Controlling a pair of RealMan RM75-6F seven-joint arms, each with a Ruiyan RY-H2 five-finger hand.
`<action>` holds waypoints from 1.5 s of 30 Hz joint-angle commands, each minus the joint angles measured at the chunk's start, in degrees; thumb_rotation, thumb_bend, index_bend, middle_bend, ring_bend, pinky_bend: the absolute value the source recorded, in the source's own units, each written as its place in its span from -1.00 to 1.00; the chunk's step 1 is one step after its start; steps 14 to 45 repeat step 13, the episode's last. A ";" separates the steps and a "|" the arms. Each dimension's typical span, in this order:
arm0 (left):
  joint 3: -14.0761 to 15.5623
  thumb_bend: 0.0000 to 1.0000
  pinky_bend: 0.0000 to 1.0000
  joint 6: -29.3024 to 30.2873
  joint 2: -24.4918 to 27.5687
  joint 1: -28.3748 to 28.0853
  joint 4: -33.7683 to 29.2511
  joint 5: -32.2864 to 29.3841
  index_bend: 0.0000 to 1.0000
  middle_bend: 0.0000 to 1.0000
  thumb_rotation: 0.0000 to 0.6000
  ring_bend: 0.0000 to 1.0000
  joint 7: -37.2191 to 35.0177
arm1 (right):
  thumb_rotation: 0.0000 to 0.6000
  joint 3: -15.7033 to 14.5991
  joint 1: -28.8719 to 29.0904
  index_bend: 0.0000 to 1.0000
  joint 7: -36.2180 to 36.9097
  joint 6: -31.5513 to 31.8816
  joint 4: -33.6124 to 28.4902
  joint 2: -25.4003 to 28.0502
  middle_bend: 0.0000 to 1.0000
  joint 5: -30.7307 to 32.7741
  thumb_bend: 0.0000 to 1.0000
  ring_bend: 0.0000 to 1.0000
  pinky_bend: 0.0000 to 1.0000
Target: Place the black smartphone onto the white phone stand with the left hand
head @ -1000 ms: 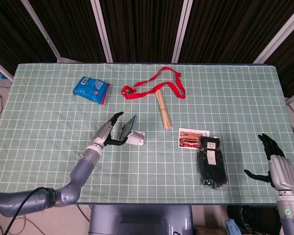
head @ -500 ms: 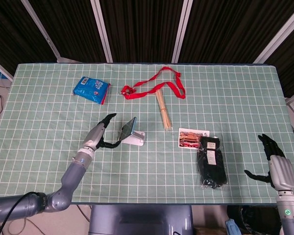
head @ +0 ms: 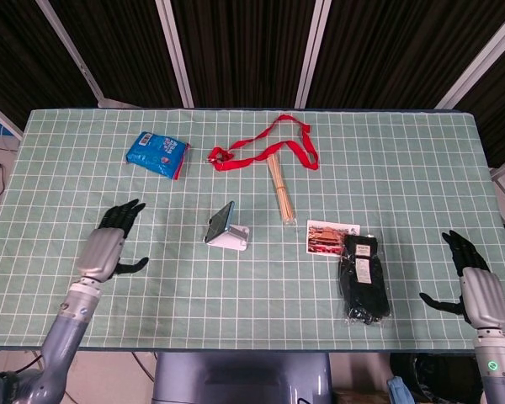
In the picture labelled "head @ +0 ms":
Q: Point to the blue cloth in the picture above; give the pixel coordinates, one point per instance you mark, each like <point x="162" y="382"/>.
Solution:
<point x="400" y="391"/>

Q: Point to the black bag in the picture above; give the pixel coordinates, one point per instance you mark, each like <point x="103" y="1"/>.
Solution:
<point x="442" y="379"/>

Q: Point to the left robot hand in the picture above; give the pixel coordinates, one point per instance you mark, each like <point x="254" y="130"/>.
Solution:
<point x="99" y="256"/>

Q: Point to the black smartphone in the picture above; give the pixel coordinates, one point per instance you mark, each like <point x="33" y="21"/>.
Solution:
<point x="219" y="221"/>

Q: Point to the bundle of wooden sticks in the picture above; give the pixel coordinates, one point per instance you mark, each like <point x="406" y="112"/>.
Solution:
<point x="283" y="198"/>

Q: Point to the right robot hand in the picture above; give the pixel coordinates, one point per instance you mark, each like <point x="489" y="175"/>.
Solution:
<point x="484" y="296"/>

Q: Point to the black gloves in plastic bag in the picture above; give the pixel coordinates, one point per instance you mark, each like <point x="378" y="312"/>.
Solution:
<point x="364" y="282"/>

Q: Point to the white folding phone stand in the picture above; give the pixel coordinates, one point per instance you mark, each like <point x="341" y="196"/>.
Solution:
<point x="235" y="240"/>

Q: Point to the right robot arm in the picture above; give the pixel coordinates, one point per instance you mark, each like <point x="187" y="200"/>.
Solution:
<point x="498" y="370"/>

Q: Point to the palace picture postcard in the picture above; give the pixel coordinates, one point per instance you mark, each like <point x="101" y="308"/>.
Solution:
<point x="324" y="237"/>

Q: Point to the green checked tablecloth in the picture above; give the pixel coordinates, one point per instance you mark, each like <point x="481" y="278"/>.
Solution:
<point x="252" y="294"/>

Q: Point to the blue snack packet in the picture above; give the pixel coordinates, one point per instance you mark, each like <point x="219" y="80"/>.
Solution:
<point x="155" y="153"/>

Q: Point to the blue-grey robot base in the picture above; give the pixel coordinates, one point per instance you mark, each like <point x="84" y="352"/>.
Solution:
<point x="240" y="379"/>

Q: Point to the brown cardboard box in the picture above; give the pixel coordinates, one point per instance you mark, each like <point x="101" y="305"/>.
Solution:
<point x="362" y="397"/>

